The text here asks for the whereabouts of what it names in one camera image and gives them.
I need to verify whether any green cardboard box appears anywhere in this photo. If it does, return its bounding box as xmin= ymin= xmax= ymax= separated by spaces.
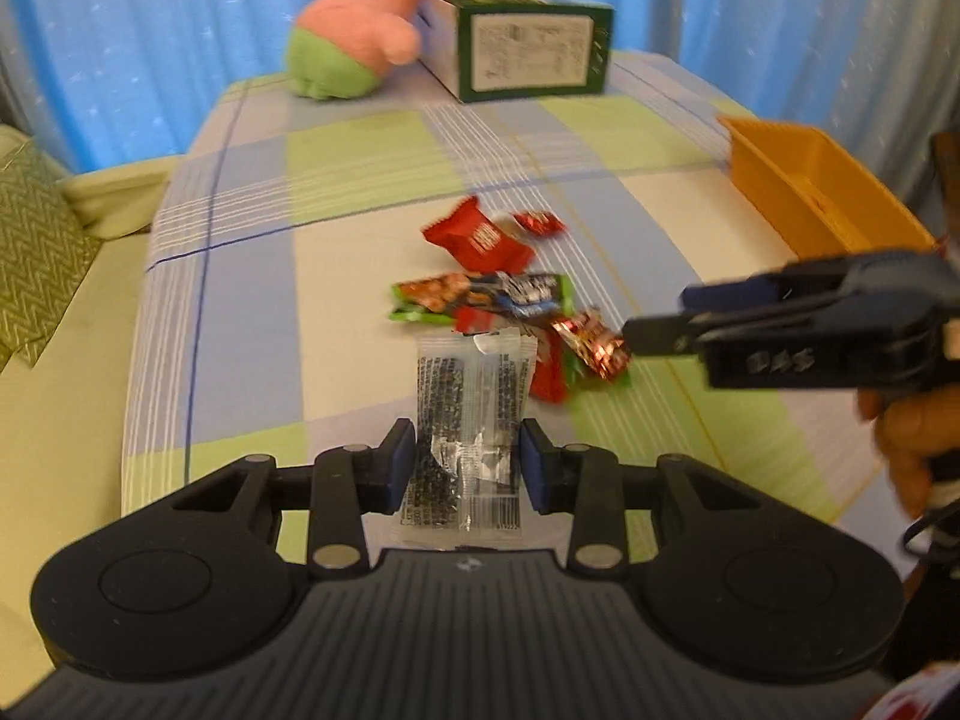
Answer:
xmin=415 ymin=0 xmax=617 ymax=104

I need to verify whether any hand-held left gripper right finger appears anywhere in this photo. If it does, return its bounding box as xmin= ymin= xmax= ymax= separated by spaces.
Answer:
xmin=520 ymin=418 xmax=741 ymax=578

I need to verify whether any person's right hand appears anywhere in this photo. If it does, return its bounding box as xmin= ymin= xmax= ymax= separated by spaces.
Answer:
xmin=857 ymin=388 xmax=949 ymax=520

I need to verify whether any cream sofa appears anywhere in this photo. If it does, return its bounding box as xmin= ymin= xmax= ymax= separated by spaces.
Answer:
xmin=0 ymin=124 xmax=190 ymax=695

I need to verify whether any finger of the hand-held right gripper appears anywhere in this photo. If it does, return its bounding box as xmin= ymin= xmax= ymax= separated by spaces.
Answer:
xmin=621 ymin=310 xmax=752 ymax=359
xmin=679 ymin=261 xmax=850 ymax=314

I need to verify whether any red and green snack packet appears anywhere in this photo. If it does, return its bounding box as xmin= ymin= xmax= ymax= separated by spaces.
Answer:
xmin=452 ymin=307 xmax=632 ymax=405

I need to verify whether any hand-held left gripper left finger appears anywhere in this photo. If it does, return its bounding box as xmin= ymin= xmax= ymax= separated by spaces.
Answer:
xmin=171 ymin=418 xmax=418 ymax=571

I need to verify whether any clear black-printed snack packet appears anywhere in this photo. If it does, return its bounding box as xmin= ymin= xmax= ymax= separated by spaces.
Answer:
xmin=400 ymin=327 xmax=539 ymax=550

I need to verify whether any small red candy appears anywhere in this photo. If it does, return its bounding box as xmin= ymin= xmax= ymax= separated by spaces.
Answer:
xmin=511 ymin=208 xmax=566 ymax=239

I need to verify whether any pink star plush toy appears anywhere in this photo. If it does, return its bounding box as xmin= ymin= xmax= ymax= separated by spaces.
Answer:
xmin=288 ymin=0 xmax=430 ymax=103

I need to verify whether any green zigzag cushion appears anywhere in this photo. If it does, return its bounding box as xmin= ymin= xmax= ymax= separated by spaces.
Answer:
xmin=0 ymin=141 xmax=104 ymax=370

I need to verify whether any checked tablecloth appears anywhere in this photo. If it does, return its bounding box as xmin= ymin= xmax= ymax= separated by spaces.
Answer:
xmin=118 ymin=47 xmax=927 ymax=565

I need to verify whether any long green snack packet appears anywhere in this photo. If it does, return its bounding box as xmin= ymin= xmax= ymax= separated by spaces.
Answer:
xmin=387 ymin=271 xmax=578 ymax=326

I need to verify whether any large red snack packet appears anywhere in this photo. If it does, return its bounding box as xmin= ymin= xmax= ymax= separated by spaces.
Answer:
xmin=420 ymin=194 xmax=539 ymax=274

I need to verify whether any shiny red candy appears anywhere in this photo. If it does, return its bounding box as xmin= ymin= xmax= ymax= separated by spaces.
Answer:
xmin=550 ymin=307 xmax=633 ymax=385

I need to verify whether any blue star-print curtain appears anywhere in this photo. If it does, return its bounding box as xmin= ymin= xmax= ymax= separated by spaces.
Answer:
xmin=0 ymin=0 xmax=960 ymax=175

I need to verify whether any orange plastic tray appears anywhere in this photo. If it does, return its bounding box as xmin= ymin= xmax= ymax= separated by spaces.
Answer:
xmin=715 ymin=115 xmax=940 ymax=261

